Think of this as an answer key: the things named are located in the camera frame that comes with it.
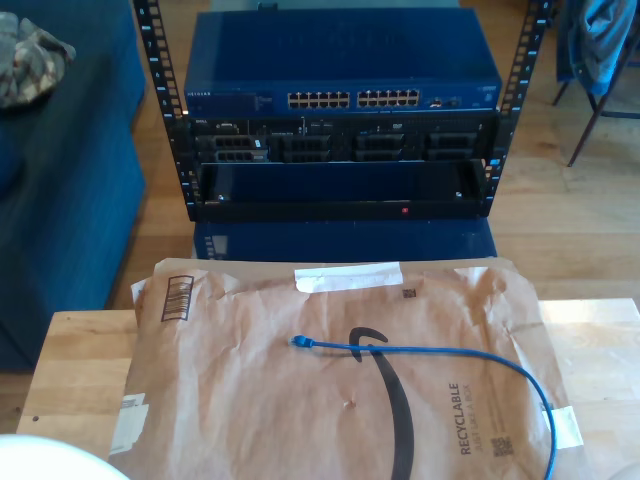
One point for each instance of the blue jacket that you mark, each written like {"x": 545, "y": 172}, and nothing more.
{"x": 600, "y": 40}

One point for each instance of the torn white shipping label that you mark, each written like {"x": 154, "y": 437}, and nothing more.
{"x": 131, "y": 420}

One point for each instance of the blue network switch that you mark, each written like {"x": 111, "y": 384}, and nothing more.
{"x": 340, "y": 50}

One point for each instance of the long white tape strip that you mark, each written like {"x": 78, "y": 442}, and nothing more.
{"x": 350, "y": 276}

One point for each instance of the camouflage cloth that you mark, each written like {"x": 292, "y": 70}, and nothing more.
{"x": 30, "y": 65}

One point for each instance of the brown paper mailer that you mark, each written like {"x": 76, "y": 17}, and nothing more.
{"x": 250, "y": 400}

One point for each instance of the black rack shelf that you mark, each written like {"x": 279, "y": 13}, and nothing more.
{"x": 325, "y": 210}

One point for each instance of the black rack server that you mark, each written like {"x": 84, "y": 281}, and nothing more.
{"x": 345, "y": 131}

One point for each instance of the black perforated rack post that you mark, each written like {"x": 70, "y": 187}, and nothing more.
{"x": 161, "y": 75}
{"x": 522, "y": 60}

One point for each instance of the short white tape piece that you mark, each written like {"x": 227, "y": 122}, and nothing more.
{"x": 562, "y": 425}

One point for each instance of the blue equipment case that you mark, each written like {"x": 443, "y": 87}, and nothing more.
{"x": 350, "y": 242}

